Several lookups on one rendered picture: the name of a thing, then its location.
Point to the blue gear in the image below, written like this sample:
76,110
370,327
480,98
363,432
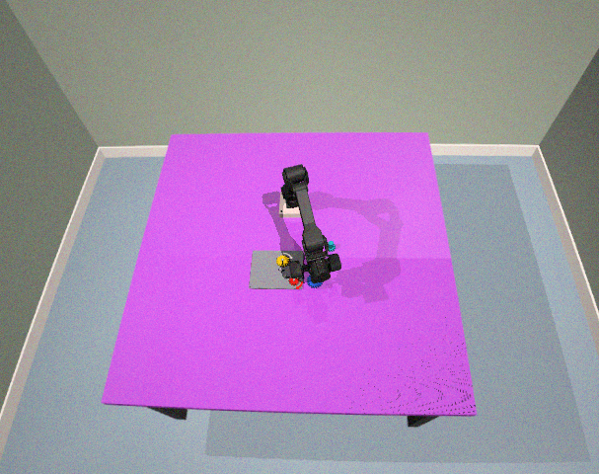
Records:
315,285

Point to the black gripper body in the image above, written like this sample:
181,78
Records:
296,270

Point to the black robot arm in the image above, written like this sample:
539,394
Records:
295,193

